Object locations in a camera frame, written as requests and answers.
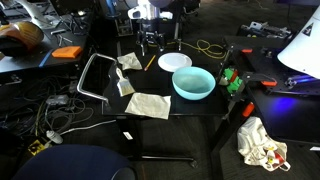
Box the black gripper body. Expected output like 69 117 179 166
137 30 166 46

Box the yellow pencil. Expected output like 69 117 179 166
144 55 156 71

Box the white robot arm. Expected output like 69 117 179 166
127 0 173 55

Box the beige cloth near pencil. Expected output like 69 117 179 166
117 52 142 70

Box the teal bowl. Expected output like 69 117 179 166
172 67 216 100

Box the white plate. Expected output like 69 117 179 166
158 52 192 72

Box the white paint brush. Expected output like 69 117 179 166
116 68 135 97

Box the beige cloth near chair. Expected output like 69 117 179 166
125 93 171 120

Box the orange foam block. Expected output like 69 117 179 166
52 46 82 58

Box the green plastic object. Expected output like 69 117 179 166
223 68 243 93

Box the black perforated breadboard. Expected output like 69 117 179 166
235 47 320 96

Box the blue office chair seat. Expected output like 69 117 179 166
11 144 137 180

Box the yellow extension cable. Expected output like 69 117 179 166
166 39 228 60

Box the metal cart handle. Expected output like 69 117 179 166
76 53 117 105

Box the black clamp orange handle lower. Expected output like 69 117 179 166
227 44 253 53

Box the black clamp orange handle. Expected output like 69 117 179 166
241 72 277 87
227 44 253 53

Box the black clamp orange handle upper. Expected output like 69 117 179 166
241 72 277 87

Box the white power cable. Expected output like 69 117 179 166
45 119 117 145

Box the tangled cable pile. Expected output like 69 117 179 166
0 74 96 138

